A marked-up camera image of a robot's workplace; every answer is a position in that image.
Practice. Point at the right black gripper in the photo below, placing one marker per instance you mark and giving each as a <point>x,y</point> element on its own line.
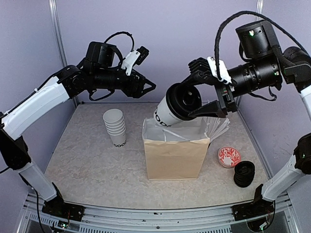
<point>225,91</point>

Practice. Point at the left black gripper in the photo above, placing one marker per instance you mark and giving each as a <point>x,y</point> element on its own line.
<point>130,91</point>

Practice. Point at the stack of white paper cups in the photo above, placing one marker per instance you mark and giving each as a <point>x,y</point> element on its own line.
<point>115,126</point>

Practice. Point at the brown paper bag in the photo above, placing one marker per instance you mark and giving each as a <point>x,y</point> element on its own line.
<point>176,152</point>

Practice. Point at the stack of black cup lids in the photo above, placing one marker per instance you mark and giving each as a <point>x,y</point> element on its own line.
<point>244,173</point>

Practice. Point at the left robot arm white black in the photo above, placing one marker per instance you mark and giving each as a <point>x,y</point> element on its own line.
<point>103,67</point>

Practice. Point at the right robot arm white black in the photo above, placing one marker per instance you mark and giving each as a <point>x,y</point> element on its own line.
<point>266,66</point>

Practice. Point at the red white patterned bowl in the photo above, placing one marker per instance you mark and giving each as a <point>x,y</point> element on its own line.
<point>229,157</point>

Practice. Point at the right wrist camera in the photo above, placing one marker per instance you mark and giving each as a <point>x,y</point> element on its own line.
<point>208,67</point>

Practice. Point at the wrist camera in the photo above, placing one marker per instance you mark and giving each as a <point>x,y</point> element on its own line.
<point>208,67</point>
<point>135,57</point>

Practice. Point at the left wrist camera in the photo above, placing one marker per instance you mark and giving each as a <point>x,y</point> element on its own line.
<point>135,57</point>

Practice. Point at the right aluminium corner post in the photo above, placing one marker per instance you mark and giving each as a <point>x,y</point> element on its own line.
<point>259,10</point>

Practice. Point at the aluminium corner post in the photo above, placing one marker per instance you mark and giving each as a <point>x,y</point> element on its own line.
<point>57,32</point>
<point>259,10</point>

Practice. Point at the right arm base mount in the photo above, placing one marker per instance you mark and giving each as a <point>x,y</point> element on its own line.
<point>257,207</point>

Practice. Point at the left aluminium corner post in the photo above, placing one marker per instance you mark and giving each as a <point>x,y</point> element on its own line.
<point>57,32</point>

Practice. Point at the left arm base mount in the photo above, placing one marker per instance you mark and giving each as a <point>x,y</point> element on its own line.
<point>58,207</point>

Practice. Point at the aluminium front frame rail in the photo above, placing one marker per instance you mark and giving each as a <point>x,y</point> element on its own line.
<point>213,219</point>

